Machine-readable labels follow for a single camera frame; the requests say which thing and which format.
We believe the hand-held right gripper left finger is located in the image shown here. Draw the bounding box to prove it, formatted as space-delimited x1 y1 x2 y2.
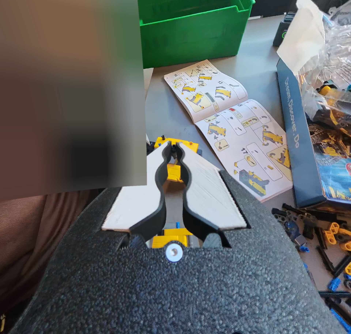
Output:
101 141 171 233

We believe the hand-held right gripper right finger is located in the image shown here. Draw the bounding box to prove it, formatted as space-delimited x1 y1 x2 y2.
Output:
175 142 248 231

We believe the black yellow toy base assembly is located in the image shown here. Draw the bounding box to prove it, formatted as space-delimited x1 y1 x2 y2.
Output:
147 134 204 249

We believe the grey desk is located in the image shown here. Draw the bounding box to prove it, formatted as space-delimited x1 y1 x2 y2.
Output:
143 13 351 334

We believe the open instruction booklet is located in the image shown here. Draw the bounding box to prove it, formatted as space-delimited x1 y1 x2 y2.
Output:
164 59 294 203

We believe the blue cardboard box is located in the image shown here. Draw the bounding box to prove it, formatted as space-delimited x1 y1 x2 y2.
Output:
276 58 351 209

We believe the pile of small loose bricks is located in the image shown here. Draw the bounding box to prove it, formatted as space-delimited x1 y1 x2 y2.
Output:
271 202 351 334

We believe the person's brown shirt torso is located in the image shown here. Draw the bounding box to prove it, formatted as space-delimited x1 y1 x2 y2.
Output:
0 189 100 315

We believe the green plastic bin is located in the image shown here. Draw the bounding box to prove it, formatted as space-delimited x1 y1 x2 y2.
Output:
137 0 256 69

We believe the clear bag with blue parts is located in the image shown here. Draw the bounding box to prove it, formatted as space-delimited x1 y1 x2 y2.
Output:
297 0 351 138

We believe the black device with green display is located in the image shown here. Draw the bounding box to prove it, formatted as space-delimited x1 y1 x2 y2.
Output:
272 0 338 48

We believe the white plastic bag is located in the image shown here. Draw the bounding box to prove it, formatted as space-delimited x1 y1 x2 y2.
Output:
276 0 326 76

